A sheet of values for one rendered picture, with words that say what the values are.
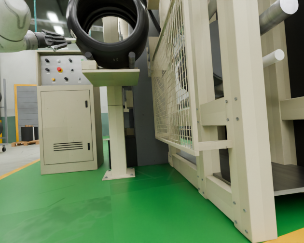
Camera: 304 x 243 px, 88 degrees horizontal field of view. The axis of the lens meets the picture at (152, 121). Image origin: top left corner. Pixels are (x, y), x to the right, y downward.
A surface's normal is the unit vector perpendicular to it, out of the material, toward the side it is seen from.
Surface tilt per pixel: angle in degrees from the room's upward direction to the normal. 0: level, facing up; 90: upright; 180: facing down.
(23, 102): 90
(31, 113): 90
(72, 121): 90
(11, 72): 90
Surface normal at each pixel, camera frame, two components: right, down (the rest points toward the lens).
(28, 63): 0.29, -0.04
